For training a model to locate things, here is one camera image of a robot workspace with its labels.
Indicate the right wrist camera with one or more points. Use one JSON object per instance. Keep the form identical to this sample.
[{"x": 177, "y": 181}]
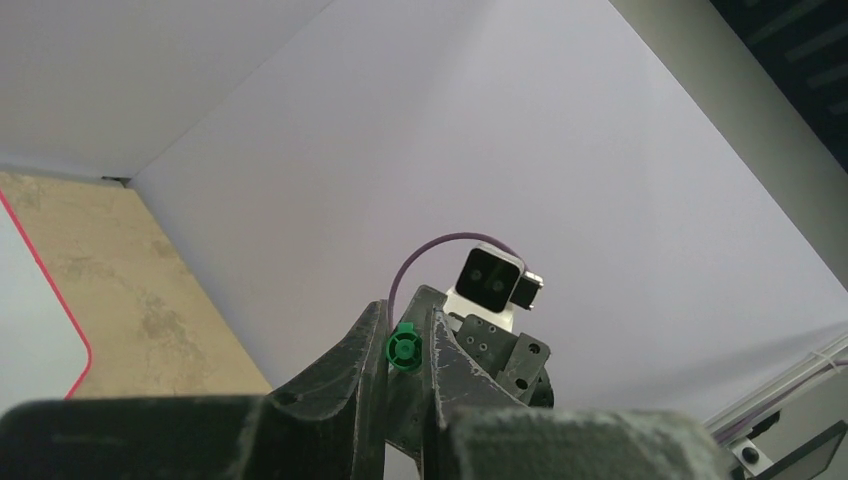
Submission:
[{"x": 492, "y": 284}]

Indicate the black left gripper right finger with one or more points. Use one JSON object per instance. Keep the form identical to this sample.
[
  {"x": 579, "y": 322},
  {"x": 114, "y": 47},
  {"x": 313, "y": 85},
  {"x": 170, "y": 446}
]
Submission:
[{"x": 530, "y": 443}]

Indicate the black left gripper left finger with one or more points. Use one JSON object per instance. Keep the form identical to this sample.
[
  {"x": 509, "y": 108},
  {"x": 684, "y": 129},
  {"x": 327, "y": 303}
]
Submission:
[{"x": 201, "y": 437}]

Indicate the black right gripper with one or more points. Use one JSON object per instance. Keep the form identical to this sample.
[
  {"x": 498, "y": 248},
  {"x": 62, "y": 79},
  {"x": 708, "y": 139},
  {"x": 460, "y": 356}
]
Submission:
[{"x": 479, "y": 366}]

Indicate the pink framed whiteboard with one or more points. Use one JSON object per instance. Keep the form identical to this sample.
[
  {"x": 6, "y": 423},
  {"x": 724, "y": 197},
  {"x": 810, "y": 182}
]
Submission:
[{"x": 44, "y": 352}]

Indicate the green marker cap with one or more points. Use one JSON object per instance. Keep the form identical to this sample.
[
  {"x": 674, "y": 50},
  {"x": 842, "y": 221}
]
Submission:
[{"x": 404, "y": 348}]

